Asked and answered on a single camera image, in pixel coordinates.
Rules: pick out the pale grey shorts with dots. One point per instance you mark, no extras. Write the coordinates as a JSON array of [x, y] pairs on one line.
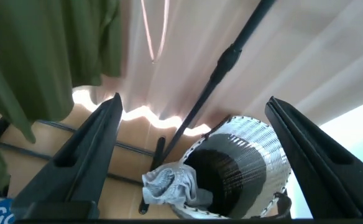
[[175, 183]]

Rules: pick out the green shirt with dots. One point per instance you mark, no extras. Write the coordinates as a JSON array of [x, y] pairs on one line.
[[44, 56]]

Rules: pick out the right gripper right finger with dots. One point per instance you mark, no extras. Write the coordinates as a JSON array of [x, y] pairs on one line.
[[340, 193]]

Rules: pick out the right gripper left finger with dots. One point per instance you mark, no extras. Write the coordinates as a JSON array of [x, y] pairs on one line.
[[60, 193]]

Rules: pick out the white laundry basket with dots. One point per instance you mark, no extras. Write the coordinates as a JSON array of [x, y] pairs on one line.
[[256, 155]]

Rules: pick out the black clothes rack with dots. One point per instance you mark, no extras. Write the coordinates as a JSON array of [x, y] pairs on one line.
[[225, 62]]

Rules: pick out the pink clothes hanger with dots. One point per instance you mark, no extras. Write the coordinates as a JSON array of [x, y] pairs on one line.
[[147, 31]]

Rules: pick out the beige curtain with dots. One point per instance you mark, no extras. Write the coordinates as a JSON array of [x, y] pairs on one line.
[[278, 46]]

